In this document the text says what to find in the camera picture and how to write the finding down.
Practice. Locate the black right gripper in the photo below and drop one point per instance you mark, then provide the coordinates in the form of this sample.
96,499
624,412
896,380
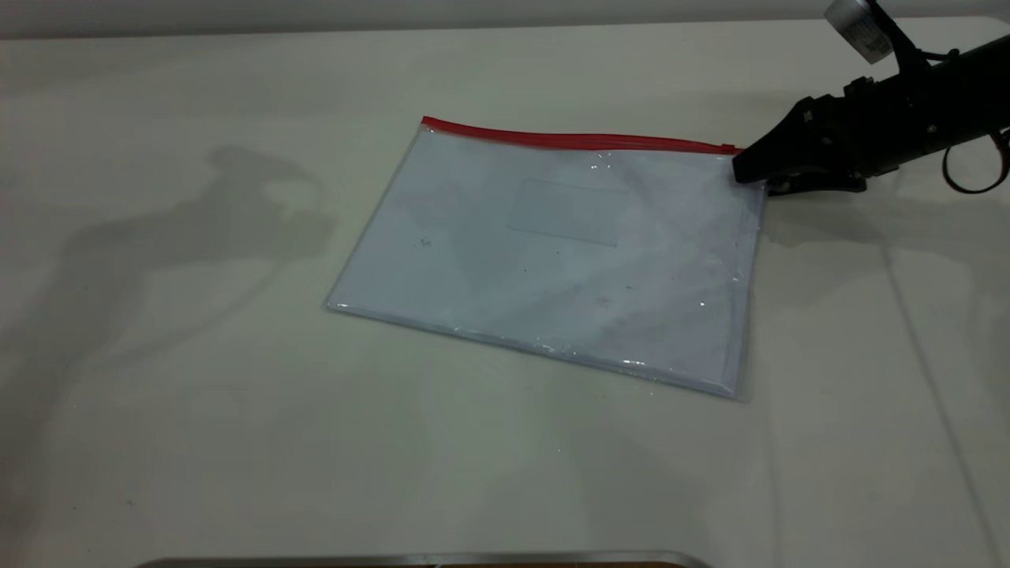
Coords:
899,118

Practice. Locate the clear plastic zipper bag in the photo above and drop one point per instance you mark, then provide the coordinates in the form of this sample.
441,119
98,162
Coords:
552,284

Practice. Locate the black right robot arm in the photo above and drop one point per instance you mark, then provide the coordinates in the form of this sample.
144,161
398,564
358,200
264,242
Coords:
986,95

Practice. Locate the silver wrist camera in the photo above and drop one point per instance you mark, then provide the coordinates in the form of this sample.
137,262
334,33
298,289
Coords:
858,28

